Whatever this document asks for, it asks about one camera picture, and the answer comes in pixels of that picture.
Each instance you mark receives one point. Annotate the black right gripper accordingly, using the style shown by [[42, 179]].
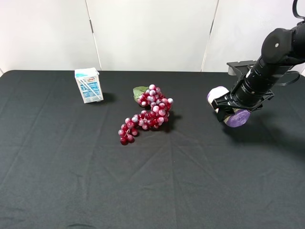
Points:
[[226, 102]]

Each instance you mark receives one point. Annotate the beige can with purple ends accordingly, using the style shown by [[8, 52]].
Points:
[[232, 117]]

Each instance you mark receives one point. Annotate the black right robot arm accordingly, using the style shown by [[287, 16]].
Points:
[[282, 50]]

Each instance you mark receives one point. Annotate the red plastic grape bunch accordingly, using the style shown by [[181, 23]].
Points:
[[156, 111]]

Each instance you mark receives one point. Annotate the white blue milk carton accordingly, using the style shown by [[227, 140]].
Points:
[[89, 84]]

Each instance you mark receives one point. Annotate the black tablecloth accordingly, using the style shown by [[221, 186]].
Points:
[[62, 165]]

